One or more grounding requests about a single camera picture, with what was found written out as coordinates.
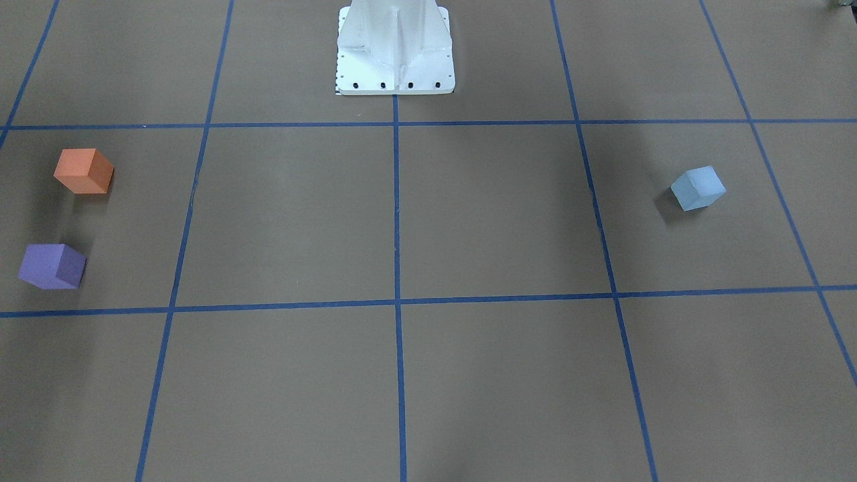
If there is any light blue foam block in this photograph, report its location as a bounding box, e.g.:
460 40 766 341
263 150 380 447
670 165 726 212

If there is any orange foam block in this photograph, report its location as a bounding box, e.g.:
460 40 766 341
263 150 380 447
53 149 115 195

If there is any purple foam block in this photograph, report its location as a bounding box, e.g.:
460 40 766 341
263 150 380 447
18 244 88 290

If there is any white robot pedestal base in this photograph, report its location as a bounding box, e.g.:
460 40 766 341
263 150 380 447
335 1 456 96

